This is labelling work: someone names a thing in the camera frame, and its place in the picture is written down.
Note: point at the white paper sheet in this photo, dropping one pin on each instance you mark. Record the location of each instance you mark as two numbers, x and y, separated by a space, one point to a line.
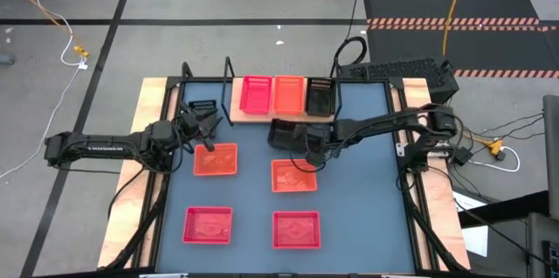
476 238

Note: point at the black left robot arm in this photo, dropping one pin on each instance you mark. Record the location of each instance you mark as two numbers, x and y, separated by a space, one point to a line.
100 144

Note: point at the orange plastic mesh basket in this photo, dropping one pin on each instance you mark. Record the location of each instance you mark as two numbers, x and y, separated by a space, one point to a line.
288 94
292 182
222 164

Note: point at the wooden table side plank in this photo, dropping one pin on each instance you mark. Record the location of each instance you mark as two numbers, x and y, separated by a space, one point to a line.
150 94
414 90

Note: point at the black slanted bar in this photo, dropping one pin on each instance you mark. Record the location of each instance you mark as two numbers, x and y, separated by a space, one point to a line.
502 212

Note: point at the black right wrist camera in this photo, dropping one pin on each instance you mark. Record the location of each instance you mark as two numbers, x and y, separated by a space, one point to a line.
315 159

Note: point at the yellow power plug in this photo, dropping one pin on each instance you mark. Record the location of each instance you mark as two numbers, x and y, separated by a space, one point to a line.
495 147

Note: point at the black power adapter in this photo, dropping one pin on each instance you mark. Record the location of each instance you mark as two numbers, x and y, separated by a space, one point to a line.
463 155

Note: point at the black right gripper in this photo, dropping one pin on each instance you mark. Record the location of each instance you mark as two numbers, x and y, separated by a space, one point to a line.
321 138

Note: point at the small grey floor object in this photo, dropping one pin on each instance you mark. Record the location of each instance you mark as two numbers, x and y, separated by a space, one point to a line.
6 59

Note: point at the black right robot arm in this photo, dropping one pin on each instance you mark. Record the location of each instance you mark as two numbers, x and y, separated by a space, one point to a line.
384 123

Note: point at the black aluminium rig frame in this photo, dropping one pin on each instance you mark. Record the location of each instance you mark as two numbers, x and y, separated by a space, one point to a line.
205 80

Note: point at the black plastic mesh basket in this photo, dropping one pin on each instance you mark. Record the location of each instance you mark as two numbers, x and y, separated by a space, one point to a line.
279 136
320 101
205 105

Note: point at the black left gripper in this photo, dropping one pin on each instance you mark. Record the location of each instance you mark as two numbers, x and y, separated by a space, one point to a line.
192 125

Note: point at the black floor mat striped edge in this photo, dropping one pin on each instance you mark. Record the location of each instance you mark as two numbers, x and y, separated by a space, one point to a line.
415 46
415 2

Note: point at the red plastic mesh basket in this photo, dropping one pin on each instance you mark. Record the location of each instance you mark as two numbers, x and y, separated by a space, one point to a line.
255 94
297 230
207 225

